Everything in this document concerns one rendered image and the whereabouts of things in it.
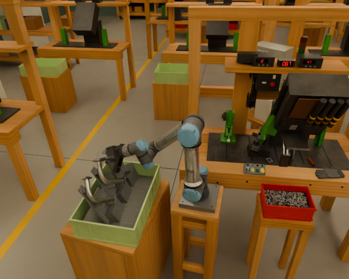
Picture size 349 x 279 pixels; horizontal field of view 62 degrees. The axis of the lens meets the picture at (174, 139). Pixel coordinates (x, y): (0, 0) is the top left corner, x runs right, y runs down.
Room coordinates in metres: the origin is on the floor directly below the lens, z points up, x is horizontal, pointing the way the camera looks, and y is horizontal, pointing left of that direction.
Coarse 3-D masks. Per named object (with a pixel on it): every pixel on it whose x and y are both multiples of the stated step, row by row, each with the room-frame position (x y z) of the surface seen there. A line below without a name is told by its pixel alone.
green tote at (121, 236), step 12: (108, 168) 1.76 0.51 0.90; (156, 168) 1.71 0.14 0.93; (96, 180) 1.57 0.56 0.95; (156, 180) 1.61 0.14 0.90; (156, 192) 1.57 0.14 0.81; (84, 204) 1.37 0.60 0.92; (144, 204) 1.31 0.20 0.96; (72, 216) 1.23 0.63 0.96; (84, 216) 1.33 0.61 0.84; (144, 216) 1.29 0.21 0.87; (84, 228) 1.19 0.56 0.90; (96, 228) 1.17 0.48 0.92; (108, 228) 1.15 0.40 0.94; (120, 228) 1.13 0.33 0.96; (96, 240) 1.17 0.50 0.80; (108, 240) 1.16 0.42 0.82; (120, 240) 1.14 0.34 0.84; (132, 240) 1.12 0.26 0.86
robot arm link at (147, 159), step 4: (148, 152) 1.48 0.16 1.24; (152, 152) 1.50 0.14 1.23; (140, 156) 1.42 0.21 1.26; (144, 156) 1.43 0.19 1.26; (148, 156) 1.44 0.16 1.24; (152, 156) 1.47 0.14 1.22; (140, 160) 1.42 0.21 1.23; (144, 160) 1.42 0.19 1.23; (148, 160) 1.43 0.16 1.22; (152, 160) 1.46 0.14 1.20; (144, 164) 1.41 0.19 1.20; (148, 164) 1.42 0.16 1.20; (152, 164) 1.43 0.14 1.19; (144, 168) 1.42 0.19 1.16; (148, 168) 1.41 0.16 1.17
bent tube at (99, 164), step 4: (100, 164) 1.48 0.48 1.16; (100, 168) 1.46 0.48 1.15; (100, 172) 1.44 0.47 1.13; (100, 176) 1.42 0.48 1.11; (104, 176) 1.43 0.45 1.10; (104, 180) 1.42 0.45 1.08; (108, 180) 1.44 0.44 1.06; (112, 180) 1.47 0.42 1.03; (116, 180) 1.50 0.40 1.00; (120, 180) 1.53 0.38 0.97; (108, 184) 1.43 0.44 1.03
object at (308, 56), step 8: (256, 56) 2.16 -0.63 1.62; (264, 56) 2.15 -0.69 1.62; (272, 56) 2.15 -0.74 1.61; (296, 56) 2.22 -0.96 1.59; (304, 56) 2.13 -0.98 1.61; (312, 56) 2.13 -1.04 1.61; (320, 56) 2.12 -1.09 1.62; (256, 64) 2.15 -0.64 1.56; (264, 64) 2.14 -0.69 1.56; (272, 64) 2.13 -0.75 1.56; (304, 64) 2.10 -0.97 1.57; (312, 64) 2.09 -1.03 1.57; (320, 64) 2.08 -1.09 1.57
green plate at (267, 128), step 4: (268, 116) 1.96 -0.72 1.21; (272, 116) 1.88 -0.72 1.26; (268, 120) 1.92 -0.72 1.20; (272, 120) 1.85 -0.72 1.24; (264, 124) 1.96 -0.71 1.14; (268, 124) 1.88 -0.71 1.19; (272, 124) 1.86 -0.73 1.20; (264, 128) 1.91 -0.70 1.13; (268, 128) 1.85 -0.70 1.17; (272, 128) 1.86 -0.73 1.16; (264, 132) 1.87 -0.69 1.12; (268, 132) 1.86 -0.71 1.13; (272, 132) 1.86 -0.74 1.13; (276, 132) 1.85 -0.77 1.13
